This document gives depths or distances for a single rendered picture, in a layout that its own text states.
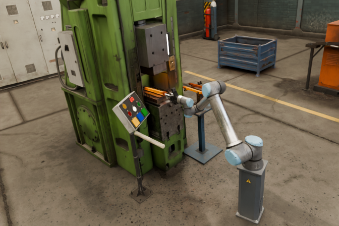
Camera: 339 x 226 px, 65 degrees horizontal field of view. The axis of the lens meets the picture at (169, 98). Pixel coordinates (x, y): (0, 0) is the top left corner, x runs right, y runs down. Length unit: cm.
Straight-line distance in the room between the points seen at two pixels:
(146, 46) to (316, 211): 234
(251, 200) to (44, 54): 647
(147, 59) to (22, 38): 529
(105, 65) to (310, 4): 817
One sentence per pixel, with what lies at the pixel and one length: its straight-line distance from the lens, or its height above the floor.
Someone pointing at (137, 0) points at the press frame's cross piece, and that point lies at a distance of 283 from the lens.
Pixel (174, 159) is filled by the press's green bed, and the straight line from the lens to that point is 344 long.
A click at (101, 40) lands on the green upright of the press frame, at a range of 300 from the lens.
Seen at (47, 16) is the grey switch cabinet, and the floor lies 158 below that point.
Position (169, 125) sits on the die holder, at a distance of 313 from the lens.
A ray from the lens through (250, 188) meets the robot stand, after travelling 263.
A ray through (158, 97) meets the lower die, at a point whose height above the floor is 99.
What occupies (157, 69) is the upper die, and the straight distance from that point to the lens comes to 287.
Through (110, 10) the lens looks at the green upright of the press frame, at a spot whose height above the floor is 197.
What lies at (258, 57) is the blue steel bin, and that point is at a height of 43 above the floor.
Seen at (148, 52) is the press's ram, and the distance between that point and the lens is 274.
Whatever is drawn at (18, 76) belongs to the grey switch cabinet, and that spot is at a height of 26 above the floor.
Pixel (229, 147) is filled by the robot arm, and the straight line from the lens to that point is 230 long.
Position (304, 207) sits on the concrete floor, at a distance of 316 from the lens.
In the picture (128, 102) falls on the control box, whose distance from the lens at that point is 252.
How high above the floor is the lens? 218
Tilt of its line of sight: 24 degrees down
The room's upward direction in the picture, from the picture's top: 5 degrees counter-clockwise
